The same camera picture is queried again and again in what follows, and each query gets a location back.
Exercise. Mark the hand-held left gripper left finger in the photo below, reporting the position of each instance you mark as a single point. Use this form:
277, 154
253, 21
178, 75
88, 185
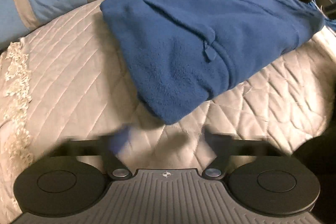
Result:
122, 140

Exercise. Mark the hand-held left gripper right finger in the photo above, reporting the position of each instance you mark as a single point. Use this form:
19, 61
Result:
212, 140

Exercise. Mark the blue fleece jacket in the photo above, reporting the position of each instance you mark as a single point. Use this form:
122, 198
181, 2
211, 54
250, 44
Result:
210, 37

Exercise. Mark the grey quilted bedspread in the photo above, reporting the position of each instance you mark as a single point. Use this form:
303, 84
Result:
78, 56

